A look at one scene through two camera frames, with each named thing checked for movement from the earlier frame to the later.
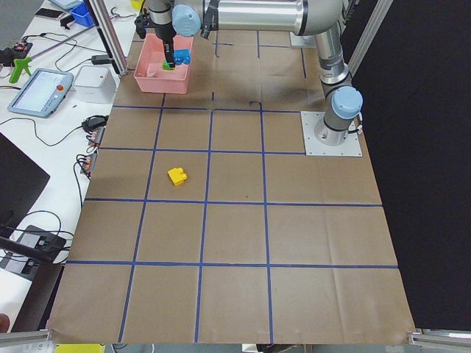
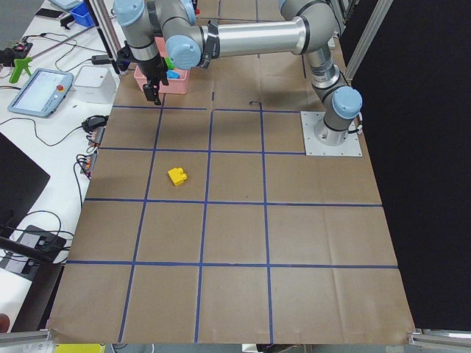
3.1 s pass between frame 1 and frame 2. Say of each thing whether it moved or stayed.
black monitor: stayed
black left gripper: moved
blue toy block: moved
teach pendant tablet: stayed
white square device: stayed
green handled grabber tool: stayed
